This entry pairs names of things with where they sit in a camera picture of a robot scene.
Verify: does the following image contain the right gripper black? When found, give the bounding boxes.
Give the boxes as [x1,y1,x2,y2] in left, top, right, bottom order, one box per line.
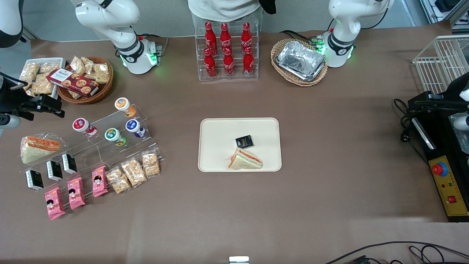
[0,82,65,118]

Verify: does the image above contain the long black cable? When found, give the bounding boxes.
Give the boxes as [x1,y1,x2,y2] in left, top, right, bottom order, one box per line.
[324,241,469,264]

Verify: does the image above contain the red cola bottle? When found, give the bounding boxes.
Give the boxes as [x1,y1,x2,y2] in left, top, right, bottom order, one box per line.
[241,23,252,52]
[220,23,232,54]
[243,47,254,77]
[224,47,235,77]
[204,48,217,78]
[204,21,217,55]

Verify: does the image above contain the clear wrapped cracker pack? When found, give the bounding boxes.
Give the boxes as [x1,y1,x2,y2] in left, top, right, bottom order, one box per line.
[141,151,161,178]
[106,167,132,194]
[121,158,148,188]

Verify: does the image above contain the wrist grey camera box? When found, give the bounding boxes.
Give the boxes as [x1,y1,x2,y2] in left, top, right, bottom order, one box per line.
[0,114,21,129]
[449,114,469,131]

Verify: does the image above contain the black white snack packet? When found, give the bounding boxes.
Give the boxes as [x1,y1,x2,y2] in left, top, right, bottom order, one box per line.
[25,169,44,191]
[46,161,63,182]
[235,135,255,149]
[61,153,78,175]

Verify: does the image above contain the green gum bottle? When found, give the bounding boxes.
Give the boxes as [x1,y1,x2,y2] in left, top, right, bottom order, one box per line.
[104,128,127,146]

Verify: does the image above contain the clear acrylic bottle rack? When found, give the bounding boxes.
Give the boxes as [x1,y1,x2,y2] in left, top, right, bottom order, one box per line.
[195,20,259,82]

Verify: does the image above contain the black garment piece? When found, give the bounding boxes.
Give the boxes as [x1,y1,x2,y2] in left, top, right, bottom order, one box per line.
[258,0,277,15]

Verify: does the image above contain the blue gum bottle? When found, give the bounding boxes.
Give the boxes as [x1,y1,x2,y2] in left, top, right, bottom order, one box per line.
[125,119,146,138]

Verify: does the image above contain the red gum bottle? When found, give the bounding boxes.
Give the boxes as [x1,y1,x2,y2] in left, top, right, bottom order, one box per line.
[72,118,98,138]

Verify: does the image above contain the small clear acrylic riser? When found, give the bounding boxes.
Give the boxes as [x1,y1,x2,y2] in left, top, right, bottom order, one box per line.
[86,104,149,148]

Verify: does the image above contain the dark brown wicker basket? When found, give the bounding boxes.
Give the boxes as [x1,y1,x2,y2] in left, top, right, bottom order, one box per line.
[57,56,114,105]

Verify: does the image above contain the large clear acrylic riser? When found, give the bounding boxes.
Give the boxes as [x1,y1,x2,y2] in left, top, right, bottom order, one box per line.
[20,131,164,206]

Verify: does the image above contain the black yellow control box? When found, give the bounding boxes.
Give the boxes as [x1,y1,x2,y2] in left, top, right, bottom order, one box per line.
[409,92,469,223]

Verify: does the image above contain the pink snack packet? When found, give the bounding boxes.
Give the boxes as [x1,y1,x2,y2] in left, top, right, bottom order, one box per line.
[67,177,86,210]
[44,187,66,220]
[92,165,109,198]

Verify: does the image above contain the left wrist grey camera box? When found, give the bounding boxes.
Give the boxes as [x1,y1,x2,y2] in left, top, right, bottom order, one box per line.
[449,114,469,131]

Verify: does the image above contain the orange gum bottle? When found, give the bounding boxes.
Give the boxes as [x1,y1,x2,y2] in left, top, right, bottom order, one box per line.
[114,97,137,118]

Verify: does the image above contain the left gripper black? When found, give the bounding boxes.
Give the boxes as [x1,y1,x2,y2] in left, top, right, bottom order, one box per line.
[408,71,469,112]

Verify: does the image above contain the silver foil tray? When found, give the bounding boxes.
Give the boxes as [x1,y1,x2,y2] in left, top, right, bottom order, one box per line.
[276,40,326,82]

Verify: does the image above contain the red cookie box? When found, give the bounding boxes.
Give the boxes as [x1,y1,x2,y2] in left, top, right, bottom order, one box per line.
[47,68,99,98]

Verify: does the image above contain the aluminium frame rack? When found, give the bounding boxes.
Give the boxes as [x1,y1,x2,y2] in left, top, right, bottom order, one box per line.
[420,0,469,33]

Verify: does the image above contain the cream plastic tray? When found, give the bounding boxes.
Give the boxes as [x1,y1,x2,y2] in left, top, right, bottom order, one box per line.
[198,117,282,173]

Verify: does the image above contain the person in white shirt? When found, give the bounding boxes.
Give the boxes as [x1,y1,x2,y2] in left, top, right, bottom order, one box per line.
[188,0,263,22]

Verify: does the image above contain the looped black cable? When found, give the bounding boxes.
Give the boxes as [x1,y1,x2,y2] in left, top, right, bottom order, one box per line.
[409,245,469,264]

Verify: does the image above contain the black power cable with plug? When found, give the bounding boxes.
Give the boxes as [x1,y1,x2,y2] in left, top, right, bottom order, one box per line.
[394,98,430,165]

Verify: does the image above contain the white wire basket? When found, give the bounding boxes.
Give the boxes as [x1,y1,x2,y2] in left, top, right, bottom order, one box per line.
[412,35,469,95]

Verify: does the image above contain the right wrist grey camera box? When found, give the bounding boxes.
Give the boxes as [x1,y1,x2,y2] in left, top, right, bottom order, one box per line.
[0,114,21,129]

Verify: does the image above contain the wrapped triangle sandwich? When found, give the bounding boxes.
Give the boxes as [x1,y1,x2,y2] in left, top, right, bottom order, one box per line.
[20,135,62,164]
[225,148,263,171]

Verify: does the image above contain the white rectangular snack tray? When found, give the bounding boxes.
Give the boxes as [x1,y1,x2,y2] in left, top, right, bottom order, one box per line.
[20,58,66,99]

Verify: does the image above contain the light wicker basket scalloped rim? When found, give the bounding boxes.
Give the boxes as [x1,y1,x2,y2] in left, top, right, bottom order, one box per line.
[270,38,328,87]

